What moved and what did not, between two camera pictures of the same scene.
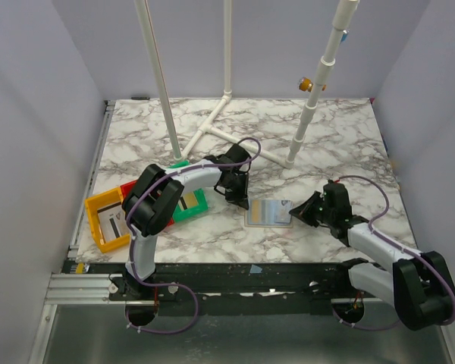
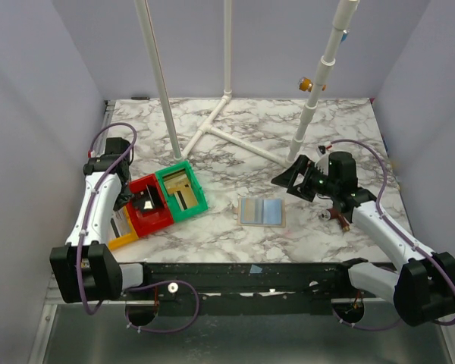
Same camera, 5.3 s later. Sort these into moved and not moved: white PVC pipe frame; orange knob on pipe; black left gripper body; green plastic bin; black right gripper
Moved: black right gripper; black left gripper body
Not moved: white PVC pipe frame; green plastic bin; orange knob on pipe
